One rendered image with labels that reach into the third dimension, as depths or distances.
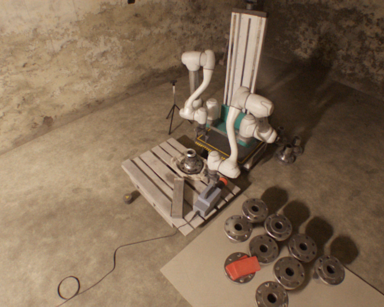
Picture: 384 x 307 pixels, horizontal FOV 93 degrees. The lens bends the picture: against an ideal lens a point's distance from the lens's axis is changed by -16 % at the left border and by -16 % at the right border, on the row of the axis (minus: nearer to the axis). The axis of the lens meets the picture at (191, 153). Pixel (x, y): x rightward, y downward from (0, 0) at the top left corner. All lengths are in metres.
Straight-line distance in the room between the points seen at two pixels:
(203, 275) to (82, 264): 1.14
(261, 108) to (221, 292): 1.55
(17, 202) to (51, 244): 0.85
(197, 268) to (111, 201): 1.21
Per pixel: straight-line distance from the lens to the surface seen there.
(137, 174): 2.55
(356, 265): 2.66
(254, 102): 1.65
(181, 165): 2.53
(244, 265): 1.86
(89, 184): 2.88
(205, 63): 2.12
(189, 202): 2.27
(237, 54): 2.30
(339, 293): 2.44
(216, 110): 2.46
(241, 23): 2.23
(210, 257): 2.15
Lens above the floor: 2.03
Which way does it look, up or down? 44 degrees down
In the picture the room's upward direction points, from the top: straight up
